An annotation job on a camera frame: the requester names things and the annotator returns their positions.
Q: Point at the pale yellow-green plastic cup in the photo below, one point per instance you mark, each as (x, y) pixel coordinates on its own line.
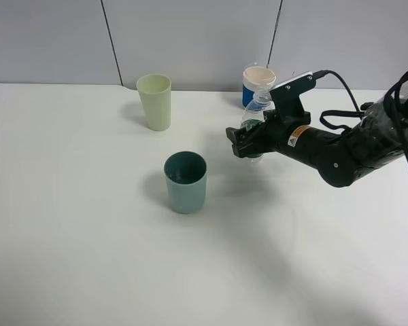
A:
(155, 95)

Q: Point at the blue sleeved paper cup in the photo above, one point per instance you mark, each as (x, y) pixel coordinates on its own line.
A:
(255, 76)

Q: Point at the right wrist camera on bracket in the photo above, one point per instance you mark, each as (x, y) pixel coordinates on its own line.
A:
(286, 98)

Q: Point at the clear water bottle green label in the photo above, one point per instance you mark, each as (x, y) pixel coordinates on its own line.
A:
(254, 115)

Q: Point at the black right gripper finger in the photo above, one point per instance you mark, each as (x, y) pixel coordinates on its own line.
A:
(243, 150)
(245, 133)

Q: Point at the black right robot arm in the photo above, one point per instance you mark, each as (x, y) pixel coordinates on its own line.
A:
(354, 143)

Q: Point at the teal blue plastic cup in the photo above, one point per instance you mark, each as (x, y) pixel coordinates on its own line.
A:
(186, 178)

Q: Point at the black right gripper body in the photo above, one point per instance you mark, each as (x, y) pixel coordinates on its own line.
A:
(289, 136)

